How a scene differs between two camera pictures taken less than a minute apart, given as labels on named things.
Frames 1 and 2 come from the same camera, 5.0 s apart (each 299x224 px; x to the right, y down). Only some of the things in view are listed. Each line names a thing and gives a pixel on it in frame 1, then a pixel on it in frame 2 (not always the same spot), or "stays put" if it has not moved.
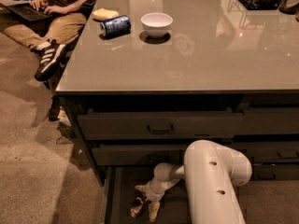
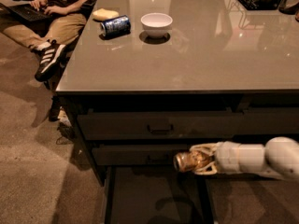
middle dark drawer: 138,154 stays put
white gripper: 151,190 -> 226,157
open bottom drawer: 121,184 stays put
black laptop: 27,12 stays put
